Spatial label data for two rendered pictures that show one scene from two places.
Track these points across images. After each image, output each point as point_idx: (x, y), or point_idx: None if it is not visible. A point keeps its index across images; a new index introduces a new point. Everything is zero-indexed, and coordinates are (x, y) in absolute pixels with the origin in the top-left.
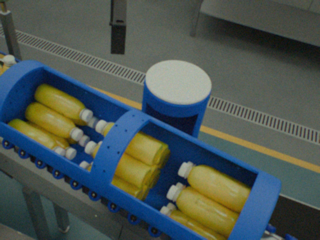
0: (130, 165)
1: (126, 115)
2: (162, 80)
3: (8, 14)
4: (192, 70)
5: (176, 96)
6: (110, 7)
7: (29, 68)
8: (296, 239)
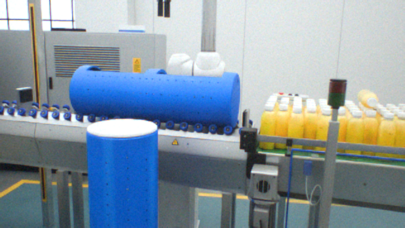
0: None
1: (157, 69)
2: (139, 125)
3: (328, 122)
4: (107, 131)
5: (124, 120)
6: (169, 9)
7: (226, 73)
8: (54, 111)
